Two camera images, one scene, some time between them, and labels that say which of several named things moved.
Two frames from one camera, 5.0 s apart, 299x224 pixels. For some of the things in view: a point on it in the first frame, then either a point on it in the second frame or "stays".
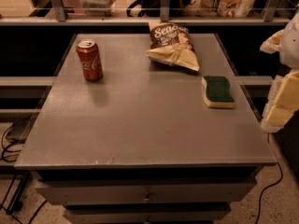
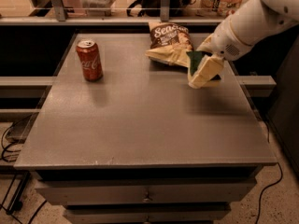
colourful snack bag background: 232,1 stays
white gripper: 291,49 → 224,40
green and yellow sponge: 217,92 → 194,58
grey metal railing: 63,18 stays
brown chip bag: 172,44 stays
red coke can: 91,60 stays
